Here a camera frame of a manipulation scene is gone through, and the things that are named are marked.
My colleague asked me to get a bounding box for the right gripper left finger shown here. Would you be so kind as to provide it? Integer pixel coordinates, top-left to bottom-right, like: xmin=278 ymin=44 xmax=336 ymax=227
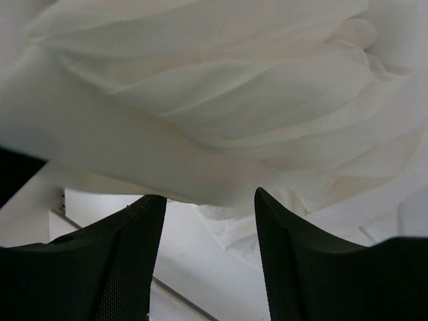
xmin=1 ymin=195 xmax=167 ymax=320

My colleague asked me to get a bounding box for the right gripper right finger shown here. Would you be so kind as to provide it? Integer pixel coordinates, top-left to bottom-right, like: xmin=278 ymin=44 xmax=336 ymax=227
xmin=254 ymin=188 xmax=427 ymax=320

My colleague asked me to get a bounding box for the white skirt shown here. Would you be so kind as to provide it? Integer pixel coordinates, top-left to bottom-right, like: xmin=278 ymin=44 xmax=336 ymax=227
xmin=1 ymin=1 xmax=427 ymax=264

